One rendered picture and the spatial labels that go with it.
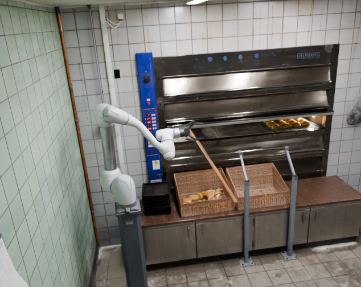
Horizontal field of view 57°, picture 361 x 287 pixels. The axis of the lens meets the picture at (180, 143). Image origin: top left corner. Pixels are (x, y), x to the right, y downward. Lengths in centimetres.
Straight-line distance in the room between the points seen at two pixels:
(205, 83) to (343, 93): 154
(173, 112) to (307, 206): 168
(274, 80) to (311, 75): 41
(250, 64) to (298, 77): 55
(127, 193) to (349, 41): 273
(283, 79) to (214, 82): 74
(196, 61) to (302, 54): 112
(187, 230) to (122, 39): 196
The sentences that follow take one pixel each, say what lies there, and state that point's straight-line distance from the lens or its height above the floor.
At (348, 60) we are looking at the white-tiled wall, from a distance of 402.
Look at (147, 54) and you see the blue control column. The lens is 330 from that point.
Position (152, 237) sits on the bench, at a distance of 342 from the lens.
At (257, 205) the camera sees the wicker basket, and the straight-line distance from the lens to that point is 351.
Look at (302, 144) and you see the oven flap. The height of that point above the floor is 102.
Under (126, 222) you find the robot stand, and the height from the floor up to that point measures 90.
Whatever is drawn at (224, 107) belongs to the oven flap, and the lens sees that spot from 354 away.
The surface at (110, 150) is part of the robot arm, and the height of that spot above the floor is 146.
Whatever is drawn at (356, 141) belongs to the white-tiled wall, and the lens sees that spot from 436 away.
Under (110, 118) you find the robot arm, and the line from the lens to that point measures 252.
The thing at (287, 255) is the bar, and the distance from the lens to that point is 389.
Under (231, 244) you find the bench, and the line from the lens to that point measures 362.
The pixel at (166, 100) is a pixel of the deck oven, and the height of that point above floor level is 166.
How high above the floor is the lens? 241
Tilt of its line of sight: 20 degrees down
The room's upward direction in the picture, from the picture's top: 4 degrees counter-clockwise
